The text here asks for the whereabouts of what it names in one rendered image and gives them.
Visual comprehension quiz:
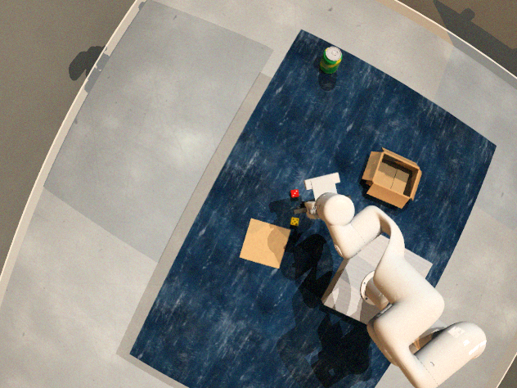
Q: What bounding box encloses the open brown cardboard box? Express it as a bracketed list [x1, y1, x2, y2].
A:
[362, 147, 421, 208]

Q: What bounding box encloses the tan square mat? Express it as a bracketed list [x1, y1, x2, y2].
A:
[240, 219, 290, 268]

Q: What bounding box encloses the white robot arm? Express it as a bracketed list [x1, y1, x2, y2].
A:
[304, 173, 486, 388]

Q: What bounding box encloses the green drink can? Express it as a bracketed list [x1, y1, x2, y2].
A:
[320, 47, 342, 74]

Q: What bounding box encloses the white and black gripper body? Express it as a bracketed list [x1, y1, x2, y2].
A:
[304, 198, 319, 219]

